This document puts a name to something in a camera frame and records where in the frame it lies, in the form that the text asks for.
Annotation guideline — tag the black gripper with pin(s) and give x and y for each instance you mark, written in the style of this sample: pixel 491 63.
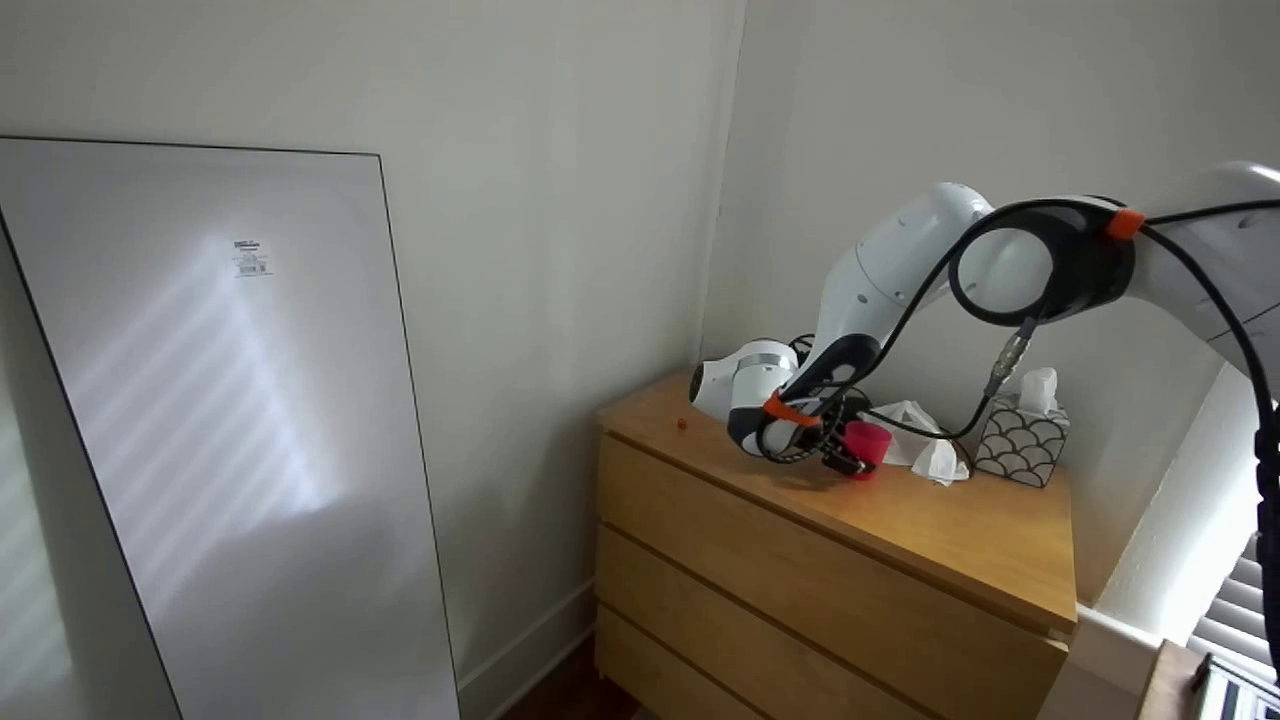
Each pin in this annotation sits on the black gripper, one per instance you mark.
pixel 823 442

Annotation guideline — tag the red plastic cup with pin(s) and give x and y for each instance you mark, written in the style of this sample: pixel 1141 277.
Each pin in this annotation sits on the red plastic cup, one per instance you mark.
pixel 869 442

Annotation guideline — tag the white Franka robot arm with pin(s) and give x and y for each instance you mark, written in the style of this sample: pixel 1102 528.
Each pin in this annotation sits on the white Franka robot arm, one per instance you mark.
pixel 904 266

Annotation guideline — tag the crumpled white tissue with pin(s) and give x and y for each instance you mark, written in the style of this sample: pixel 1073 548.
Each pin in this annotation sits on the crumpled white tissue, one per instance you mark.
pixel 927 451

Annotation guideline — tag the wooden dresser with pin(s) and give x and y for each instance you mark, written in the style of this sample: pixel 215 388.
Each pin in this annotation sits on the wooden dresser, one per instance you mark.
pixel 801 560

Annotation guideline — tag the scallop patterned tissue box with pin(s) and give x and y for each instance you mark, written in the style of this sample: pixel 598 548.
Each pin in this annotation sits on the scallop patterned tissue box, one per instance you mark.
pixel 1019 451

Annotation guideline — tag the white tissue in box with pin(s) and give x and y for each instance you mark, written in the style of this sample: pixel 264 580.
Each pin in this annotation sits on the white tissue in box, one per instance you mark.
pixel 1037 392

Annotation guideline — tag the white window blinds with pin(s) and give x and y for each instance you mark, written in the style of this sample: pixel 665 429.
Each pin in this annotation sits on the white window blinds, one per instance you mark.
pixel 1245 612

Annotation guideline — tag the white leaning panel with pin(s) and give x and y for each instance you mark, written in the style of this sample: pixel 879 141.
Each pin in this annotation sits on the white leaning panel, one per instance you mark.
pixel 224 452

